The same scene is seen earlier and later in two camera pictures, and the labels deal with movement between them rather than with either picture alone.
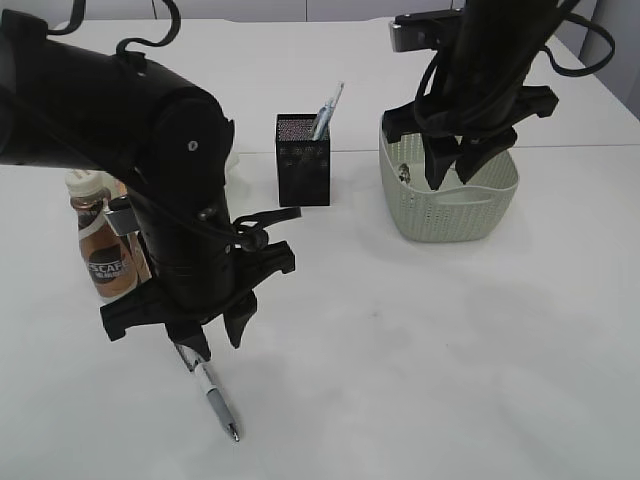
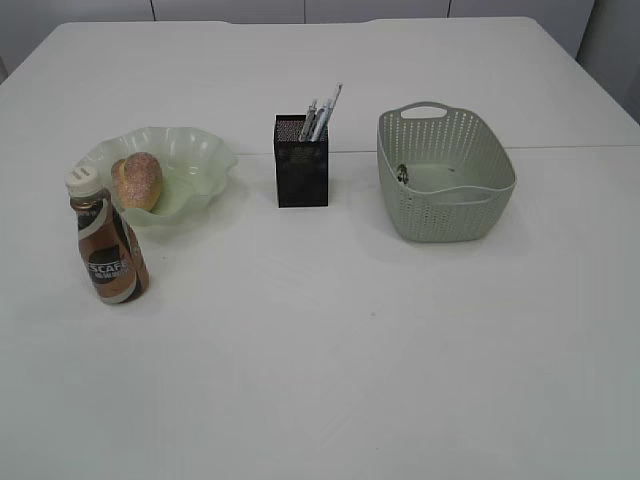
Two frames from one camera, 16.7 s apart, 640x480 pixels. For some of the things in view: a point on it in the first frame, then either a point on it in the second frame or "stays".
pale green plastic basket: (452, 211) stays
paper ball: (405, 173) stays
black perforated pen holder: (304, 163) stays
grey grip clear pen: (199, 363) → (308, 123)
